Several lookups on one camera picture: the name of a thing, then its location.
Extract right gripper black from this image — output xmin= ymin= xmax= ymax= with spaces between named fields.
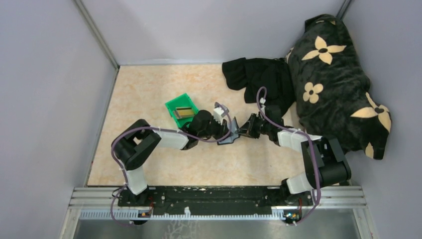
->
xmin=236 ymin=113 xmax=272 ymax=139

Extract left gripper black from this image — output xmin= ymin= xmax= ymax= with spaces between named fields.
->
xmin=199 ymin=116 xmax=234 ymax=142

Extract green plastic bin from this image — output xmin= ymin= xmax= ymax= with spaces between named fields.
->
xmin=165 ymin=93 xmax=199 ymax=127

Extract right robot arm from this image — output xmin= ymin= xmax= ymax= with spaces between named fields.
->
xmin=237 ymin=105 xmax=351 ymax=205

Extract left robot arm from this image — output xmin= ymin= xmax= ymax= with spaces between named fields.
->
xmin=111 ymin=108 xmax=238 ymax=206

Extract gold cards in bin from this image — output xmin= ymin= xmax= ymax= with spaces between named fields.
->
xmin=173 ymin=107 xmax=196 ymax=120

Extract black cloth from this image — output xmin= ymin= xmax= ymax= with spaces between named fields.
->
xmin=222 ymin=58 xmax=295 ymax=116

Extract black floral blanket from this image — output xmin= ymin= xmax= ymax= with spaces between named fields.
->
xmin=285 ymin=14 xmax=392 ymax=160

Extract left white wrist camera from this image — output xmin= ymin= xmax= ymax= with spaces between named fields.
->
xmin=212 ymin=105 xmax=229 ymax=125

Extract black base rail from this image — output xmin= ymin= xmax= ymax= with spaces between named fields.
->
xmin=117 ymin=186 xmax=313 ymax=216

